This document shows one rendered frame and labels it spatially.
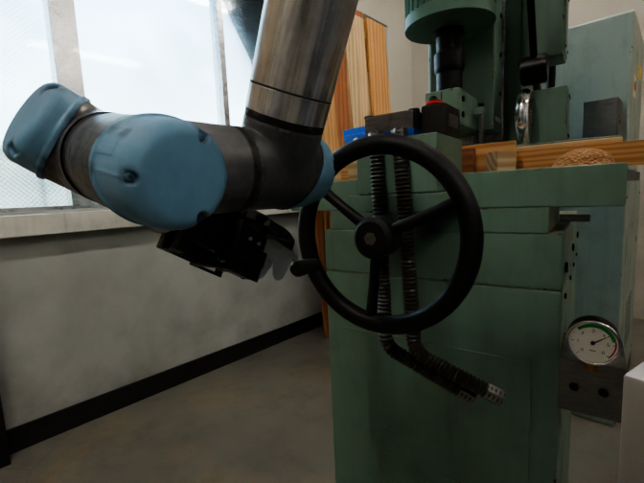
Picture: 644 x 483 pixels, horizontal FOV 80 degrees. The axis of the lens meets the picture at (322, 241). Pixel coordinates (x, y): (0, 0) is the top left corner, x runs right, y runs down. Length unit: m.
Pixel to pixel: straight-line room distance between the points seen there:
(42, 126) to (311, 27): 0.21
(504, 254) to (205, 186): 0.53
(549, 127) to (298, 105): 0.74
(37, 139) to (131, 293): 1.54
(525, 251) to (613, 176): 0.15
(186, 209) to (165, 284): 1.66
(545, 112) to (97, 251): 1.61
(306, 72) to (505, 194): 0.44
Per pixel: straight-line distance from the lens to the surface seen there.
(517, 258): 0.69
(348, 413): 0.93
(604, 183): 0.67
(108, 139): 0.28
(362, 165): 0.66
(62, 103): 0.37
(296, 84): 0.34
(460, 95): 0.84
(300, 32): 0.34
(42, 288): 1.78
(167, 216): 0.27
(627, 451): 0.29
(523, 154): 0.84
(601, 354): 0.65
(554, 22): 1.07
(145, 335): 1.94
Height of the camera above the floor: 0.88
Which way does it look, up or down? 7 degrees down
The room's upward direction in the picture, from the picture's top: 3 degrees counter-clockwise
